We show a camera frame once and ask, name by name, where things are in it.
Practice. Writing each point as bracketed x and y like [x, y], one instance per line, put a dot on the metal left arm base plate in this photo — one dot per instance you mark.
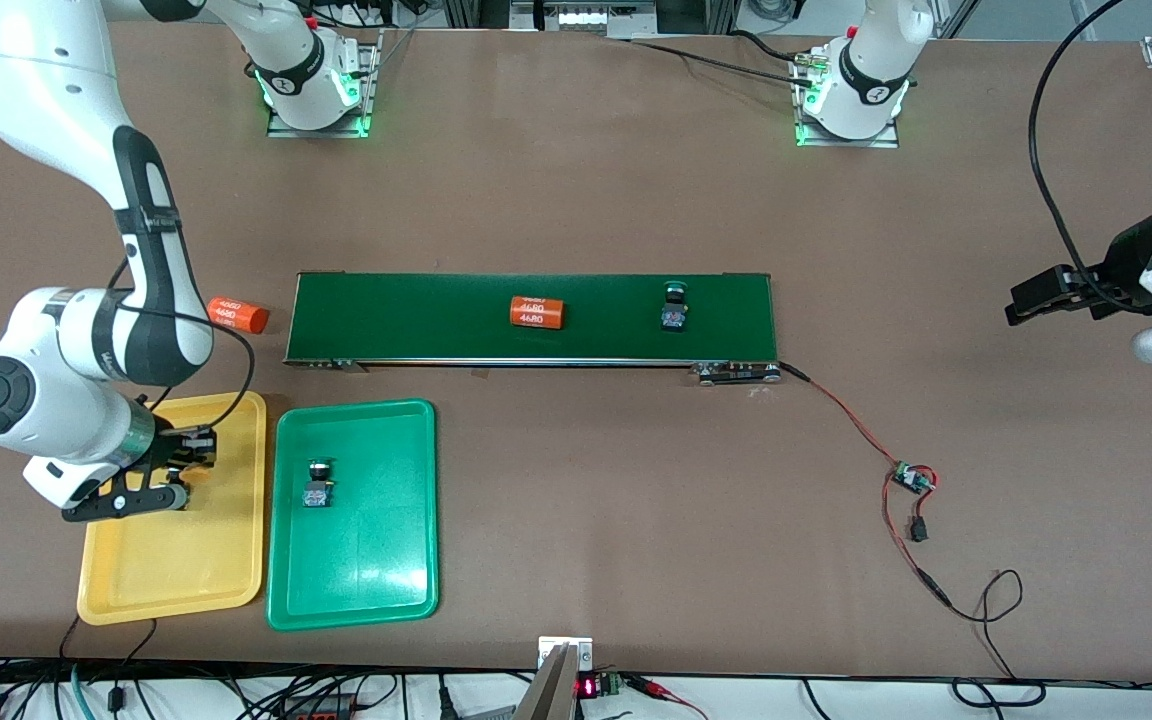
[876, 142]

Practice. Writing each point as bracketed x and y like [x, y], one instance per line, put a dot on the small green circuit board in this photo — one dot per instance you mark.
[911, 477]

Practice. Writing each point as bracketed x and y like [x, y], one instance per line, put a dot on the grey metal bracket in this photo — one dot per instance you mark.
[561, 680]

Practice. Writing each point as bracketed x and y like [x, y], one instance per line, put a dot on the green conveyor belt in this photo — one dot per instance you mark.
[416, 320]

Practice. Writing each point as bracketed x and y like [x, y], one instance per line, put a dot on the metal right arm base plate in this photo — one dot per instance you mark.
[368, 60]

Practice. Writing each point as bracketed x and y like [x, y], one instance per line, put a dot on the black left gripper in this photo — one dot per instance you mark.
[1122, 262]

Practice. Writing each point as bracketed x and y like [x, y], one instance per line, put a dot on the small black connector plug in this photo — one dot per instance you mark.
[920, 530]

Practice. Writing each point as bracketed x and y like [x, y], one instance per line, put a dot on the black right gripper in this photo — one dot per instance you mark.
[173, 445]

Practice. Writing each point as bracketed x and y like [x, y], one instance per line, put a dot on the red clip lead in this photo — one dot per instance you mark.
[666, 692]

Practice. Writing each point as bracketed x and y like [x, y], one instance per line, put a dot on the yellow plastic tray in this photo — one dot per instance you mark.
[176, 560]

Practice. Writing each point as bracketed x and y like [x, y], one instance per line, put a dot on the grey metal equipment rack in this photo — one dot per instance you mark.
[581, 15]

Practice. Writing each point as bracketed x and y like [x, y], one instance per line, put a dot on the red digit display module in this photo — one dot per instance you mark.
[598, 686]

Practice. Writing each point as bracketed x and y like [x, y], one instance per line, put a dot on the green push button switch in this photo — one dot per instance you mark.
[318, 488]
[674, 310]

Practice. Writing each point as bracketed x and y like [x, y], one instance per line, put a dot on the green plastic tray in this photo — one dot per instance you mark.
[376, 540]

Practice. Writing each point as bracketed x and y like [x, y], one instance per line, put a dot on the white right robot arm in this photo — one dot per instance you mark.
[46, 100]

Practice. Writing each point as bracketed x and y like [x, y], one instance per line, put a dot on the orange cylinder with white print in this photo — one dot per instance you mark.
[538, 312]
[238, 315]

